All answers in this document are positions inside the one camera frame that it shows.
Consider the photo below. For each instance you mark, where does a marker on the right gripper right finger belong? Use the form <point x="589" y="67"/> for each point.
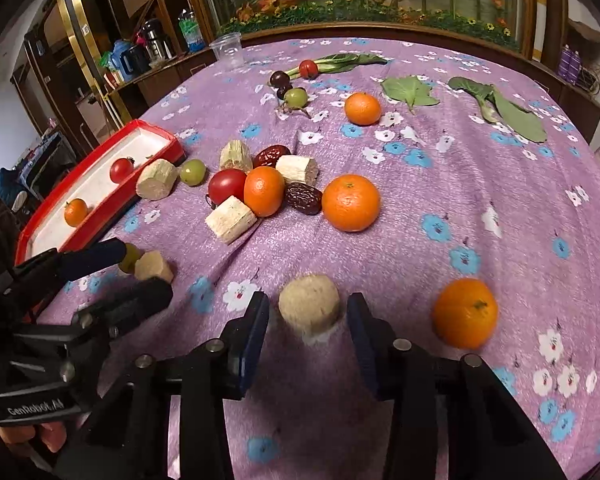
<point x="397" y="370"/>

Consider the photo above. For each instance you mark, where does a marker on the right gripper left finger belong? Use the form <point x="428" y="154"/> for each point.
<point x="220" y="369"/>

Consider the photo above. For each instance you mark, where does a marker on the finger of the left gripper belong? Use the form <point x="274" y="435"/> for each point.
<point x="126" y="309"/>
<point x="51" y="269"/>

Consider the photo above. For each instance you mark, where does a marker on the green grape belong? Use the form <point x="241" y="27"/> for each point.
<point x="193" y="172"/>
<point x="296" y="98"/>
<point x="131" y="256"/>

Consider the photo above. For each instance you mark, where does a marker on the orange mandarin with leaf stem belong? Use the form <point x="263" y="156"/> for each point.
<point x="75" y="212"/>

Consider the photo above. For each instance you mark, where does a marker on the small red cherry tomato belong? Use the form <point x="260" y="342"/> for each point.
<point x="120" y="169"/>

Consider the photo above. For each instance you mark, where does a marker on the left hand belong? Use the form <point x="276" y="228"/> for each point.
<point x="52" y="434"/>

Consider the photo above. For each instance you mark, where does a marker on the sugarcane piece front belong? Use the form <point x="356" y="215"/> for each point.
<point x="230" y="220"/>

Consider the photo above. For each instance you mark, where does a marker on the red rimmed white tray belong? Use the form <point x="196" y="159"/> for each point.
<point x="90" y="181"/>

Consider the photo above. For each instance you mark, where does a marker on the large red tomato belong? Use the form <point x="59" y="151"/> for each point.
<point x="226" y="183"/>

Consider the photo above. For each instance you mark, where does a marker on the purple floral tablecloth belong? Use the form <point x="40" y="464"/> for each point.
<point x="459" y="197"/>

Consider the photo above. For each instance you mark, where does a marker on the dark jujube date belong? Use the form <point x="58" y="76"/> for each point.
<point x="304" y="198"/>

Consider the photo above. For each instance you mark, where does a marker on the red jujube date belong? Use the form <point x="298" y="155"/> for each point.
<point x="269" y="156"/>

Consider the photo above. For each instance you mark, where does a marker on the black kettle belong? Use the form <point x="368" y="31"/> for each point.
<point x="135" y="61"/>

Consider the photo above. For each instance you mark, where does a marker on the blue jug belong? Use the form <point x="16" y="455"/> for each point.
<point x="119" y="47"/>

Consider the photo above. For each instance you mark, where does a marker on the steel thermos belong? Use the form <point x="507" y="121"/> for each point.
<point x="157" y="43"/>

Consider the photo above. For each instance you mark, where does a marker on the dark purple grape small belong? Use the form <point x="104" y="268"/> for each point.
<point x="281" y="91"/>

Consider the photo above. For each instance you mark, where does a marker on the dark purple grape large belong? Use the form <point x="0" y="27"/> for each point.
<point x="279" y="79"/>

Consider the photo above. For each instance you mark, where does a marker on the clear plastic cup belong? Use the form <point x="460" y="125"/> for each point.
<point x="228" y="51"/>

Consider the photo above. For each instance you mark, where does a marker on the green leaf right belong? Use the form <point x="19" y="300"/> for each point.
<point x="494" y="107"/>

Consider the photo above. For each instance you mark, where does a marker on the green leaf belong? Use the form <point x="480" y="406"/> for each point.
<point x="409" y="90"/>
<point x="494" y="107"/>

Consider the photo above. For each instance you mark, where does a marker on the green plastic bottle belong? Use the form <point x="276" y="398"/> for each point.
<point x="191" y="31"/>

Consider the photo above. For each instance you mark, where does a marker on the green leaf middle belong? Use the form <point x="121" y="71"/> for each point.
<point x="409" y="90"/>

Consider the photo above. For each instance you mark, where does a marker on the far red cherry tomato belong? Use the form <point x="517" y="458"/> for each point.
<point x="308" y="69"/>

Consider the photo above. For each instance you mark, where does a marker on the bok choy leaf far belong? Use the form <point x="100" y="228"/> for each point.
<point x="342" y="62"/>

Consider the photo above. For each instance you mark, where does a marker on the purple spray cans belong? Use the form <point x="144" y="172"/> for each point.
<point x="569" y="65"/>

